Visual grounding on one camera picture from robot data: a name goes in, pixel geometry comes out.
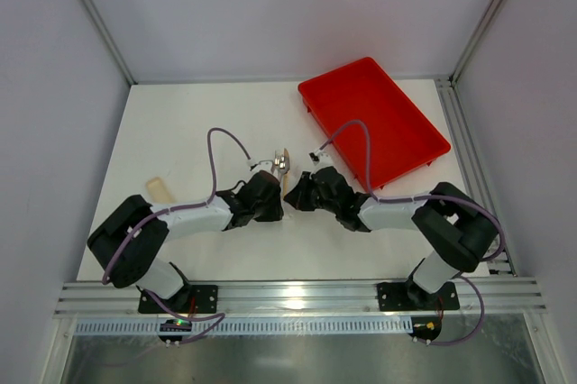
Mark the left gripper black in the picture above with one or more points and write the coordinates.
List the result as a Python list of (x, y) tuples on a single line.
[(272, 192)]

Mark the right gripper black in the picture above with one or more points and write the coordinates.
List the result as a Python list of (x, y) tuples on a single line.
[(305, 190)]

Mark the silver spoon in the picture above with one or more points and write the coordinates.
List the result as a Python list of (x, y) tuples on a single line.
[(282, 164)]

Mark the gold knife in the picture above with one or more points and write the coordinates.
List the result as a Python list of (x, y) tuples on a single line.
[(285, 179)]

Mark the white paper napkin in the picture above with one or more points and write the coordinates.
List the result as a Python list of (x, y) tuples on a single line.
[(290, 213)]

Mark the silver fork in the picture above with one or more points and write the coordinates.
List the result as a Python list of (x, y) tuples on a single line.
[(274, 168)]

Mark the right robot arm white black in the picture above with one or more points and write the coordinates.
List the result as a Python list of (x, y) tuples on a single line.
[(456, 227)]

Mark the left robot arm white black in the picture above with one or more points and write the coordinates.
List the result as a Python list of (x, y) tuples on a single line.
[(127, 243)]

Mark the red plastic tray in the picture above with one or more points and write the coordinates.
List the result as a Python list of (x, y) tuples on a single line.
[(398, 137)]

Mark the wooden utensil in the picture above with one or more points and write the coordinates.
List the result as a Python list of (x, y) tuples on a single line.
[(159, 192)]

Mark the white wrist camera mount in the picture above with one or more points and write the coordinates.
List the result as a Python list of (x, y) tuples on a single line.
[(320, 160)]

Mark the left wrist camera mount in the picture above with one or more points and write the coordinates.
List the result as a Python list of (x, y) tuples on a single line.
[(260, 165)]

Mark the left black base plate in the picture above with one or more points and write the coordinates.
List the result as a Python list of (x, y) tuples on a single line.
[(191, 299)]

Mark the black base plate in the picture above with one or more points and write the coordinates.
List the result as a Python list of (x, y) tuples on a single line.
[(406, 296), (191, 299)]

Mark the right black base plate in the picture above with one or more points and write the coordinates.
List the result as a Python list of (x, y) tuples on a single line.
[(406, 296)]

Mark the slotted white cable duct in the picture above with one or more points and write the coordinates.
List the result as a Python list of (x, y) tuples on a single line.
[(236, 326)]

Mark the right side aluminium rail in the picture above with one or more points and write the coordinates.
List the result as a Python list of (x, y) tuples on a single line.
[(468, 158)]

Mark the aluminium rail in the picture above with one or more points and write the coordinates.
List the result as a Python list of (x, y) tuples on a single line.
[(499, 295), (468, 158)]

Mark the aluminium front rail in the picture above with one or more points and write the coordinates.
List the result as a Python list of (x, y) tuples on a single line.
[(499, 295)]

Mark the left aluminium frame post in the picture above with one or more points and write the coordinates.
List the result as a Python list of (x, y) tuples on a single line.
[(96, 19)]

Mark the aluminium frame post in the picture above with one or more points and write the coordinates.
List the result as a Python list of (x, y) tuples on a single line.
[(96, 19), (488, 18)]

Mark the right aluminium frame post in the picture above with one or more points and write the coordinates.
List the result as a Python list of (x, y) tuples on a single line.
[(488, 18)]

